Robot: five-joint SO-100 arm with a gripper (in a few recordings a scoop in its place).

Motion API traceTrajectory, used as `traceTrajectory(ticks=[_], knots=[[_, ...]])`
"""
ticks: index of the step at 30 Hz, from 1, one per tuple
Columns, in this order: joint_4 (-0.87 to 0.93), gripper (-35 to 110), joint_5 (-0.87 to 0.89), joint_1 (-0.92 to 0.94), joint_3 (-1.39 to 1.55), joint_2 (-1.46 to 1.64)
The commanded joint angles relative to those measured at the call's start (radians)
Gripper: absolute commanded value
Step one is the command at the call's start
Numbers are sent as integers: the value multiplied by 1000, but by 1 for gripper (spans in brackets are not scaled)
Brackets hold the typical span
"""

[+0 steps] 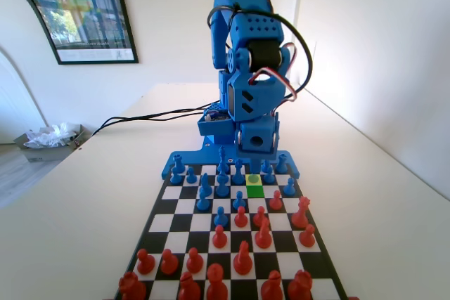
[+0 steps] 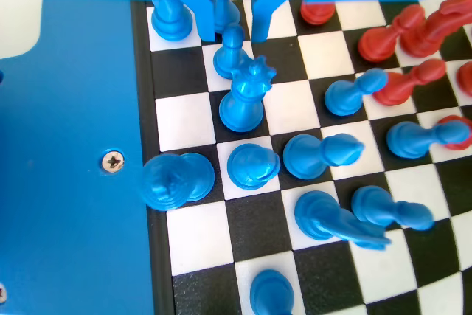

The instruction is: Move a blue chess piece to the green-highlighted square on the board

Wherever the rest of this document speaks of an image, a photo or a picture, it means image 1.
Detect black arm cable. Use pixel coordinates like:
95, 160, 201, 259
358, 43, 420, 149
206, 3, 314, 103

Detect red rook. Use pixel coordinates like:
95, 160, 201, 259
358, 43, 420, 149
287, 269, 314, 300
118, 270, 147, 300

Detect blue rook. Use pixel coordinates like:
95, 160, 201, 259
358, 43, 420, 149
274, 154, 288, 174
172, 154, 186, 174

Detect black power cable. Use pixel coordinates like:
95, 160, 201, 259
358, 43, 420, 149
91, 101, 216, 138
101, 109, 207, 129

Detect red white servo wires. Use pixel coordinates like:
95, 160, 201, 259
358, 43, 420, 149
247, 42, 300, 101

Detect crumpled clear plastic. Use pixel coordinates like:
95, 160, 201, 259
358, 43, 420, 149
23, 122, 78, 149

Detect blue queen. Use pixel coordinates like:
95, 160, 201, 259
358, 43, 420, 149
231, 158, 246, 185

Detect group of blue chess pieces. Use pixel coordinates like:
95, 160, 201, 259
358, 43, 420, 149
160, 141, 300, 180

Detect red queen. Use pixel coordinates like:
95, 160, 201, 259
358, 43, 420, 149
290, 196, 312, 230

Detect red king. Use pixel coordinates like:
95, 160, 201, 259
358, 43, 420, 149
205, 263, 229, 300

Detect red bishop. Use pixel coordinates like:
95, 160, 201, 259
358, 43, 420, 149
177, 270, 202, 300
259, 270, 285, 300

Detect black framed poster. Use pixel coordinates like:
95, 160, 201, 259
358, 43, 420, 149
0, 0, 140, 65

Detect red pawn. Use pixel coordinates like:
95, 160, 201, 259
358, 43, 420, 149
298, 223, 316, 249
252, 205, 267, 227
212, 225, 229, 249
136, 248, 155, 275
233, 205, 249, 228
185, 247, 204, 275
269, 190, 283, 211
160, 249, 179, 275

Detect white door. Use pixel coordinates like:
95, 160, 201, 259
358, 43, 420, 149
270, 0, 304, 86

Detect black and white chessboard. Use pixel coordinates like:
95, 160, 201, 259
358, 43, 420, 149
112, 163, 349, 300

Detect cardboard box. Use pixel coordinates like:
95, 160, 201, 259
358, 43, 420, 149
13, 123, 88, 163

